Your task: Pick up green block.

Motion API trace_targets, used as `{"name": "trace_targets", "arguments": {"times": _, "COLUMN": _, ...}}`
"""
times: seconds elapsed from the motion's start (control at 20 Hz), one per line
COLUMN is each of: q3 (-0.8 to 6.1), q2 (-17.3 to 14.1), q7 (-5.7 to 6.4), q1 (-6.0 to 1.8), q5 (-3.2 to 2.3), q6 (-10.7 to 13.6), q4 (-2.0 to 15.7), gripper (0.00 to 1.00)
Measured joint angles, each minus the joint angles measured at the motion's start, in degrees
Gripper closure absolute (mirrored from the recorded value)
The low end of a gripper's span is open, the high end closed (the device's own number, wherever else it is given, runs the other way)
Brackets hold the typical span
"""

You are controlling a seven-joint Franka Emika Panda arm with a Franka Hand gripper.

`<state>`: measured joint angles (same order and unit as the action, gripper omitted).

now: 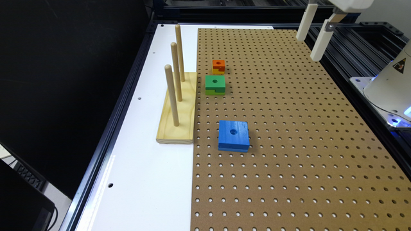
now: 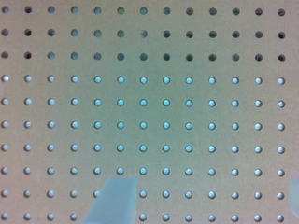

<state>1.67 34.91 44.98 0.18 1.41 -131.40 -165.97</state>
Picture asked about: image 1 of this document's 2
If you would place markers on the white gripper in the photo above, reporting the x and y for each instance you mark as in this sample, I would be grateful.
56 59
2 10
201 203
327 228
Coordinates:
329 25

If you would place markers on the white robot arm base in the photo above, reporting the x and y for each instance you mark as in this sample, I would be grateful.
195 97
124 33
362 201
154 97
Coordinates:
389 91

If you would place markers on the orange wooden block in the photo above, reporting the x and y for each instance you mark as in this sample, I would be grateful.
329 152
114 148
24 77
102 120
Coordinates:
219 64

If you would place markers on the yellow wooden block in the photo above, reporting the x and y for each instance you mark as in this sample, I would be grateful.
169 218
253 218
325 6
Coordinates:
217 71

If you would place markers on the light green wooden block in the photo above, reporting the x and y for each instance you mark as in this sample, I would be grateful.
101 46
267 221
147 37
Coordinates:
213 92

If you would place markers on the blue wooden block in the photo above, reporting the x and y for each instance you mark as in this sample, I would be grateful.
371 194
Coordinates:
233 136

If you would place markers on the brown pegboard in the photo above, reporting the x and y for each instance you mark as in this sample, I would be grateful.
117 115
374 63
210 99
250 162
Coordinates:
312 164

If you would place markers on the far wooden peg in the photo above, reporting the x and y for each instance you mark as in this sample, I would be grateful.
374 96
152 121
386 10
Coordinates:
180 52

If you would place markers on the wooden peg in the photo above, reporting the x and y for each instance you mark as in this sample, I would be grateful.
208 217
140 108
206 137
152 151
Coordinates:
174 54
180 52
172 96

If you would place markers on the middle wooden peg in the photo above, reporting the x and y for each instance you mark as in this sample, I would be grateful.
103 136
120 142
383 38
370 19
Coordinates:
174 54

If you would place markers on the near wooden peg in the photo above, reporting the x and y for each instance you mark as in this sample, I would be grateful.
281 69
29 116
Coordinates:
172 96

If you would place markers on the wooden peg base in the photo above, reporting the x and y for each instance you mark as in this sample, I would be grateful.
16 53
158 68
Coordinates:
183 133

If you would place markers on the black monitor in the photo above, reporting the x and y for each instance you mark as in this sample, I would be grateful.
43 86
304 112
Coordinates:
23 208

